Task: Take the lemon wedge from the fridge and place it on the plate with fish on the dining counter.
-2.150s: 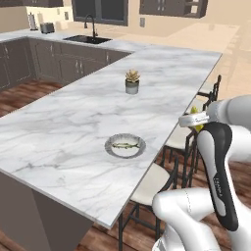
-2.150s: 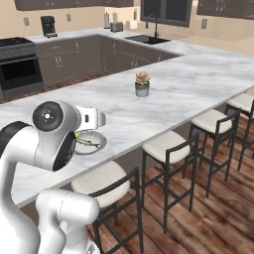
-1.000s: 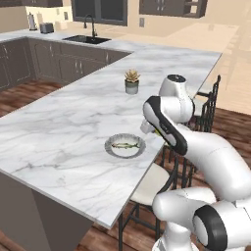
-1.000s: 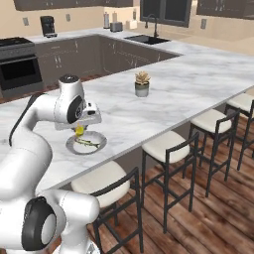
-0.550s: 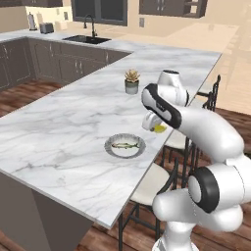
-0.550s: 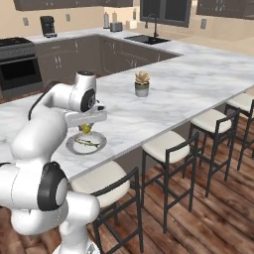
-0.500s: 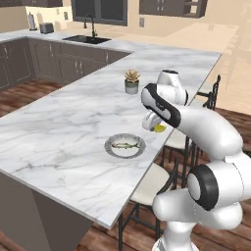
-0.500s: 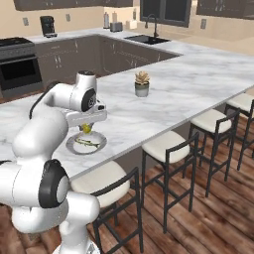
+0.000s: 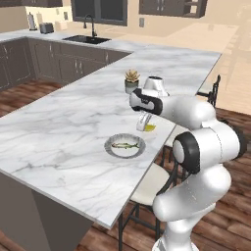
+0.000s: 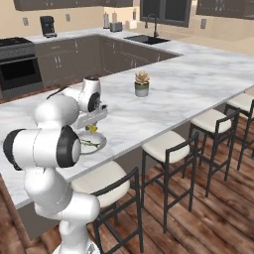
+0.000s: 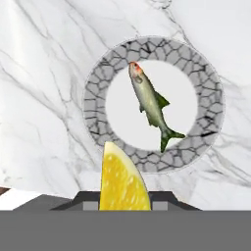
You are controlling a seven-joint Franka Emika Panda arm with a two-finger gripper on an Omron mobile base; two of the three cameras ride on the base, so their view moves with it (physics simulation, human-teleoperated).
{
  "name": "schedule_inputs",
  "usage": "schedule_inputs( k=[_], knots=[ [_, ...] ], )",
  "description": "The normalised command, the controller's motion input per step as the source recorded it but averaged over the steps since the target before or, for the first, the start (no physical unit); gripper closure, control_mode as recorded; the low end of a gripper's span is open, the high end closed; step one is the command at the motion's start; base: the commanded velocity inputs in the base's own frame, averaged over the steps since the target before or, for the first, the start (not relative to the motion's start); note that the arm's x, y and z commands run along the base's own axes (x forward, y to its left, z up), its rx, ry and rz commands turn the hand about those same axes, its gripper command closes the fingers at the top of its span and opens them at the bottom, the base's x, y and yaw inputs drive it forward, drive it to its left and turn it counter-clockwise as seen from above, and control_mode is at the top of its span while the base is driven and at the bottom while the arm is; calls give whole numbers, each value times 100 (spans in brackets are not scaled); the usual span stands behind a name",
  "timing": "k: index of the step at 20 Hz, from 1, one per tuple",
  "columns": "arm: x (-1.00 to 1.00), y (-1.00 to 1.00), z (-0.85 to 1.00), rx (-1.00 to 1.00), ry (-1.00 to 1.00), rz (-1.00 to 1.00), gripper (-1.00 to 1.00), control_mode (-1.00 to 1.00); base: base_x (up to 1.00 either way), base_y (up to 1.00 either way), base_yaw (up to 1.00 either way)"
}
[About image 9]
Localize yellow lemon wedge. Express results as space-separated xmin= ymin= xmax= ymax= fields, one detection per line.
xmin=143 ymin=123 xmax=157 ymax=133

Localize dark grey base cupboards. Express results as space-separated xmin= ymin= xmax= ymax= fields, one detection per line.
xmin=0 ymin=36 xmax=132 ymax=93

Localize grey rimmed white plate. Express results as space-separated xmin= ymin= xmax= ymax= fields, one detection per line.
xmin=103 ymin=132 xmax=147 ymax=160

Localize grey toaster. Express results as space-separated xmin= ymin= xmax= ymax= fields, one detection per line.
xmin=38 ymin=22 xmax=55 ymax=35

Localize dark wall cupboard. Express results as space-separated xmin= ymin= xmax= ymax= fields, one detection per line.
xmin=0 ymin=0 xmax=64 ymax=9

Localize dark framed window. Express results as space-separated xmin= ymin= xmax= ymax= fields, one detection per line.
xmin=70 ymin=0 xmax=128 ymax=27

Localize black curved tap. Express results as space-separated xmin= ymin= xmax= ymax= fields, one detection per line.
xmin=82 ymin=13 xmax=98 ymax=38

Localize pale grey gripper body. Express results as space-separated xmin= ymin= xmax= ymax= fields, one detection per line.
xmin=135 ymin=111 xmax=153 ymax=132

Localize dark wall cupboards with shelves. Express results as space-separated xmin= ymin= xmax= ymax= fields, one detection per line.
xmin=138 ymin=0 xmax=209 ymax=20

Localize succulent in grey pot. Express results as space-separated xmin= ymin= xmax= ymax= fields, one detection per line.
xmin=124 ymin=69 xmax=141 ymax=95

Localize paper towel holder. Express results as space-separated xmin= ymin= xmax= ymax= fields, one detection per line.
xmin=26 ymin=12 xmax=38 ymax=32

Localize green cooked fish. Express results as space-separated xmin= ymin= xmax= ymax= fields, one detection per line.
xmin=111 ymin=141 xmax=140 ymax=150

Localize black sink basin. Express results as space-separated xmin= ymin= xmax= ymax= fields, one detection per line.
xmin=62 ymin=34 xmax=112 ymax=46

